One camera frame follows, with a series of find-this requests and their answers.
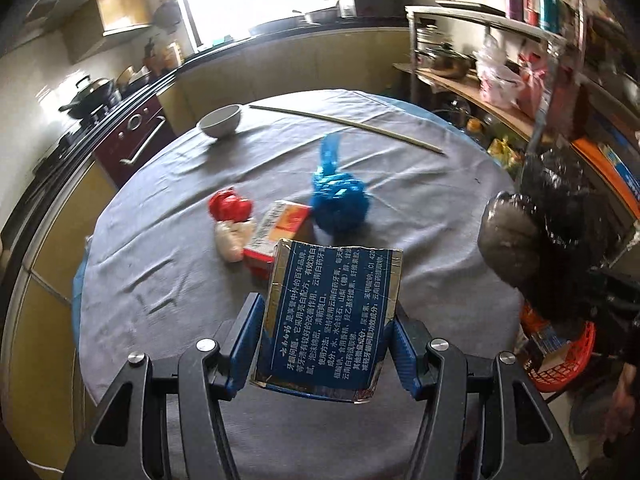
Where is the black plastic bag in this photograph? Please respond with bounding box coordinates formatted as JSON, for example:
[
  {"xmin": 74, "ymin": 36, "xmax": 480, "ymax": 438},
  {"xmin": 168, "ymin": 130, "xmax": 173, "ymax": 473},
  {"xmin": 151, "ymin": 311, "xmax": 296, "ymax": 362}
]
[{"xmin": 477, "ymin": 147, "xmax": 631, "ymax": 321}]

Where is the dark red oven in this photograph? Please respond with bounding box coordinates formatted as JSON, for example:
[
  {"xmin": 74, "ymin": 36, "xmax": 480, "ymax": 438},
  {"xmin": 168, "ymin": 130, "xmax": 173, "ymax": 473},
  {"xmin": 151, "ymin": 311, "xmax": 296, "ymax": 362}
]
[{"xmin": 95, "ymin": 94, "xmax": 177, "ymax": 188}]

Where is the yellow wall cabinet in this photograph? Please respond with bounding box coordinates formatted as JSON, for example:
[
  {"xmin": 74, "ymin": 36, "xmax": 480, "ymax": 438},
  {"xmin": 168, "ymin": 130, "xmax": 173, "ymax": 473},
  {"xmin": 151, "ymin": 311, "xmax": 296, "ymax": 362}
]
[{"xmin": 65, "ymin": 0, "xmax": 153, "ymax": 63}]

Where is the yellow plastic bag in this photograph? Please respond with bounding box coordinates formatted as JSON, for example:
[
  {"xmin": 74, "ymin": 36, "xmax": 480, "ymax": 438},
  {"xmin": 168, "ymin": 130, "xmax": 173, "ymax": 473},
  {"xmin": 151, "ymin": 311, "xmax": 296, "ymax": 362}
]
[{"xmin": 487, "ymin": 135, "xmax": 526, "ymax": 168}]

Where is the red plastic basket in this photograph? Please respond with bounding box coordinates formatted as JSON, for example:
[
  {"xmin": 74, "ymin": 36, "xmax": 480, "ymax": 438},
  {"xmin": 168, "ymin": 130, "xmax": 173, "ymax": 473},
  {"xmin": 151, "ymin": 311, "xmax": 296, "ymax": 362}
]
[{"xmin": 520, "ymin": 305, "xmax": 597, "ymax": 393}]

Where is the translucent white plastic bag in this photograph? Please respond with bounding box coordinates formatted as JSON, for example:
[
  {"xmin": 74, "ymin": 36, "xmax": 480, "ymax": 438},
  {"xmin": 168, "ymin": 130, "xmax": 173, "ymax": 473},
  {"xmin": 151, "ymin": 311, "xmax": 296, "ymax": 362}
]
[{"xmin": 472, "ymin": 35, "xmax": 526, "ymax": 111}]

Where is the orange board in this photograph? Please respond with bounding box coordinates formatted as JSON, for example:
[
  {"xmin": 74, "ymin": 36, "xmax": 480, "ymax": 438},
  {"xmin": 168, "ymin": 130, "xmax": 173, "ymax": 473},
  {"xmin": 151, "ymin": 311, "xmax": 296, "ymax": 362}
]
[{"xmin": 572, "ymin": 137, "xmax": 640, "ymax": 206}]

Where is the white plastic bag ball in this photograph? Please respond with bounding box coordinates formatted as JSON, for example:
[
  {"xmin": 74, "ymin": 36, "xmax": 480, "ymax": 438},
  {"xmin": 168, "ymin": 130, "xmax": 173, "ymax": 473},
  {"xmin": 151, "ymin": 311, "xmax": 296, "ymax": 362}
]
[{"xmin": 215, "ymin": 217, "xmax": 258, "ymax": 263}]

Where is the blue under cloth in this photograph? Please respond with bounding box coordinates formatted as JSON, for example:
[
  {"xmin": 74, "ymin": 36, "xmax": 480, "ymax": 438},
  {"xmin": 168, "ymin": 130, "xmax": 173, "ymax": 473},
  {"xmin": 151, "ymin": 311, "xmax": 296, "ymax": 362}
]
[{"xmin": 72, "ymin": 94, "xmax": 488, "ymax": 311}]

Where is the teal thermos bottle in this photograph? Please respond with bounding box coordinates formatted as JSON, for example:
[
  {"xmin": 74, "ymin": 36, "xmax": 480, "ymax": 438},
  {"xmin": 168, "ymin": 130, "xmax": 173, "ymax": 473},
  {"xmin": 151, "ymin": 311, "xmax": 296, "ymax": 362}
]
[{"xmin": 537, "ymin": 0, "xmax": 561, "ymax": 31}]

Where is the blue printed cardboard box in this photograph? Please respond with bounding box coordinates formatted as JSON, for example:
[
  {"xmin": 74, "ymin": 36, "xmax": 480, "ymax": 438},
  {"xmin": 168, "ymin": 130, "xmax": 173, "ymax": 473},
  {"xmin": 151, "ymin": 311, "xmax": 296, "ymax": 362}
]
[{"xmin": 250, "ymin": 239, "xmax": 405, "ymax": 405}]

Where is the steel pot with lid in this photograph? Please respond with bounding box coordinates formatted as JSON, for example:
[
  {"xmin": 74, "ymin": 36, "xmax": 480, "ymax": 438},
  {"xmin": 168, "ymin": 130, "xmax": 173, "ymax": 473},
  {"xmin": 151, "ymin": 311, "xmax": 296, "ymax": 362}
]
[{"xmin": 425, "ymin": 42, "xmax": 476, "ymax": 80}]

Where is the orange and white box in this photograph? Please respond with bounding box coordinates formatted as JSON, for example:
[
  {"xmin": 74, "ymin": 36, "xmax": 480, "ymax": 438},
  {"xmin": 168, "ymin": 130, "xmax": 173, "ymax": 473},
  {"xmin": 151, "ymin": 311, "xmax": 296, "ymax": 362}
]
[{"xmin": 243, "ymin": 200, "xmax": 313, "ymax": 278}]

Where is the black wok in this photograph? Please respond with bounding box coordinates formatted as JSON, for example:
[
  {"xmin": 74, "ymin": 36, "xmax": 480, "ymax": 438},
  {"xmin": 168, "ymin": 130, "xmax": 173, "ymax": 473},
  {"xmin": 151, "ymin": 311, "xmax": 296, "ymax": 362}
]
[{"xmin": 59, "ymin": 76, "xmax": 123, "ymax": 120}]

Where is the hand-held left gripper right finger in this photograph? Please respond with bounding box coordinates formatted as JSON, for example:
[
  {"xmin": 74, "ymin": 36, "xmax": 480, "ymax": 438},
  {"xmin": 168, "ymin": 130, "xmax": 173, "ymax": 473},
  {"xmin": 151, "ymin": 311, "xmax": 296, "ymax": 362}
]
[{"xmin": 392, "ymin": 305, "xmax": 581, "ymax": 480}]

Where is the long thin stick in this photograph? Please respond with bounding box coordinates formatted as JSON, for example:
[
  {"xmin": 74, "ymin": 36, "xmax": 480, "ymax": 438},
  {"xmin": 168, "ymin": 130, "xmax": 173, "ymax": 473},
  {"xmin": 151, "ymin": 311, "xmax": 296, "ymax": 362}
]
[{"xmin": 248, "ymin": 104, "xmax": 445, "ymax": 154}]

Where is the black microwave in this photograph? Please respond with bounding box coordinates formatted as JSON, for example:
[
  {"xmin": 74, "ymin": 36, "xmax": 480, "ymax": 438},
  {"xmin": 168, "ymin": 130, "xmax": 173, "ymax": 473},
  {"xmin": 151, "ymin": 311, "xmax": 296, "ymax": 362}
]
[{"xmin": 337, "ymin": 0, "xmax": 413, "ymax": 18}]

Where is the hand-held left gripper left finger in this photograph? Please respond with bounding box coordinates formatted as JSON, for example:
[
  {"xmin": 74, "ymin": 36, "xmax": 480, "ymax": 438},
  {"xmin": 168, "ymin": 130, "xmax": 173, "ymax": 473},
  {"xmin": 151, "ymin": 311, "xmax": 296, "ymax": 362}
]
[{"xmin": 62, "ymin": 292, "xmax": 266, "ymax": 480}]

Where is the round table with grey cloth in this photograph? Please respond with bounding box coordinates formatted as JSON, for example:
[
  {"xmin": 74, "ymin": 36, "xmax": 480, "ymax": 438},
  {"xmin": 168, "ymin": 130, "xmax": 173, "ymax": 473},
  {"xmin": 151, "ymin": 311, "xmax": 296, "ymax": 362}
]
[{"xmin": 77, "ymin": 91, "xmax": 526, "ymax": 480}]

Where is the person's right forearm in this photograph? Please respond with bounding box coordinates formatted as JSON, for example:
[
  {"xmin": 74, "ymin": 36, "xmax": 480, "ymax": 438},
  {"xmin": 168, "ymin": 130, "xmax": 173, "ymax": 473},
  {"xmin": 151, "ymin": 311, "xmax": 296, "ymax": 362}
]
[{"xmin": 607, "ymin": 360, "xmax": 640, "ymax": 456}]

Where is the red plastic bag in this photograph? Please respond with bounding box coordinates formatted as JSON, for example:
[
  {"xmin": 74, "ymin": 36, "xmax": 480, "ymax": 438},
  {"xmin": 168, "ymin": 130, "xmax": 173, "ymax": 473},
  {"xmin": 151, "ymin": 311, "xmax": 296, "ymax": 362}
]
[{"xmin": 208, "ymin": 187, "xmax": 253, "ymax": 223}]

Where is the red bag on shelf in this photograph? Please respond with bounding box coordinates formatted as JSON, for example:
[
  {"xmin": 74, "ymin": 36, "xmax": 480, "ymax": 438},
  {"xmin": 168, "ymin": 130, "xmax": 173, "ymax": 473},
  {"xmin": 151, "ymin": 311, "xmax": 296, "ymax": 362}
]
[{"xmin": 517, "ymin": 55, "xmax": 551, "ymax": 116}]

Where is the range hood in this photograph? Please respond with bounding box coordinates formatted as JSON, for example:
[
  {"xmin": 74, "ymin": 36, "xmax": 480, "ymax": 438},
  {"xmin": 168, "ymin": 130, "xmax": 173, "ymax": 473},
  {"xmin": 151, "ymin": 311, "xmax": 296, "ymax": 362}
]
[{"xmin": 20, "ymin": 0, "xmax": 101, "ymax": 26}]

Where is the white bowl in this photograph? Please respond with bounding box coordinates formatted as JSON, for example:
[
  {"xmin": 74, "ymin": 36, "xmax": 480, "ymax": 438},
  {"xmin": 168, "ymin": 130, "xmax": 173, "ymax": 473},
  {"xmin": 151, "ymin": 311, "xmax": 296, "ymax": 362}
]
[{"xmin": 196, "ymin": 104, "xmax": 243, "ymax": 139}]

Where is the metal shelf rack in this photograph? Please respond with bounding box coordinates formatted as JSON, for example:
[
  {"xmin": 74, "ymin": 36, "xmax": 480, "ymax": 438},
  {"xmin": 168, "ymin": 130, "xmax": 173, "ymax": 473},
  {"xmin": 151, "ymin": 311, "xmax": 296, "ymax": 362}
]
[{"xmin": 395, "ymin": 5, "xmax": 640, "ymax": 261}]

